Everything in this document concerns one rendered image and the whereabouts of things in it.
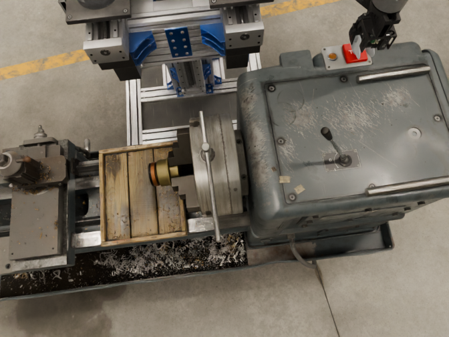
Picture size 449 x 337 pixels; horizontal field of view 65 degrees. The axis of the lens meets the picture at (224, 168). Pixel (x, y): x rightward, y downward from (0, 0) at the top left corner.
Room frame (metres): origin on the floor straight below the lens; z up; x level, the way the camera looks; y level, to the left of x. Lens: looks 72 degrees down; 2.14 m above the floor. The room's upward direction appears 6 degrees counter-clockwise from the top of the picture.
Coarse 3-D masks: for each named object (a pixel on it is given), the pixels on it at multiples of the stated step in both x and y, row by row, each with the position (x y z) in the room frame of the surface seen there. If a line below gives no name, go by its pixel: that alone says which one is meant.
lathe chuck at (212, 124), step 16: (192, 128) 0.42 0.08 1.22; (208, 128) 0.42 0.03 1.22; (192, 144) 0.37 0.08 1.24; (192, 160) 0.32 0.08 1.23; (224, 160) 0.31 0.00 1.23; (224, 176) 0.27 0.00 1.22; (208, 192) 0.24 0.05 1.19; (224, 192) 0.24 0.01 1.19; (208, 208) 0.21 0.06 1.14; (224, 208) 0.20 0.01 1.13
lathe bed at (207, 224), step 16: (96, 160) 0.50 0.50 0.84; (80, 176) 0.45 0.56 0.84; (0, 192) 0.41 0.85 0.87; (80, 192) 0.39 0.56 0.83; (96, 192) 0.38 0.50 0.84; (0, 208) 0.37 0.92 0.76; (96, 208) 0.31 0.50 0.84; (0, 224) 0.31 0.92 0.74; (80, 224) 0.26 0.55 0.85; (96, 224) 0.25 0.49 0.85; (192, 224) 0.21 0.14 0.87; (208, 224) 0.20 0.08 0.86; (224, 224) 0.20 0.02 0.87; (240, 224) 0.19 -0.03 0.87; (80, 240) 0.20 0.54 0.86; (96, 240) 0.19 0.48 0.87; (160, 240) 0.19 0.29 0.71; (176, 240) 0.18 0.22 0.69
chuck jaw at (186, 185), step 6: (174, 180) 0.31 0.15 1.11; (180, 180) 0.31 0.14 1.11; (186, 180) 0.31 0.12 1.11; (192, 180) 0.30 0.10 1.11; (174, 186) 0.29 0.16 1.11; (180, 186) 0.29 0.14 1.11; (186, 186) 0.29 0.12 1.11; (192, 186) 0.28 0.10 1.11; (180, 192) 0.27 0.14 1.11; (186, 192) 0.27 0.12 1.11; (192, 192) 0.26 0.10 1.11; (180, 198) 0.26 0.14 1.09; (186, 198) 0.25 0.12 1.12; (192, 198) 0.25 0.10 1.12; (186, 204) 0.23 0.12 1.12; (192, 204) 0.23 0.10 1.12; (198, 204) 0.22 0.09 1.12; (192, 210) 0.21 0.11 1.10; (198, 210) 0.21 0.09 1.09
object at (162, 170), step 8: (160, 160) 0.38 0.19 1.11; (152, 168) 0.35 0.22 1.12; (160, 168) 0.35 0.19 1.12; (168, 168) 0.35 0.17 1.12; (176, 168) 0.34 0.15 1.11; (152, 176) 0.33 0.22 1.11; (160, 176) 0.32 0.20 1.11; (168, 176) 0.32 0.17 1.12; (176, 176) 0.32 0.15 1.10; (152, 184) 0.31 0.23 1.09; (160, 184) 0.31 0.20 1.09; (168, 184) 0.31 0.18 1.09
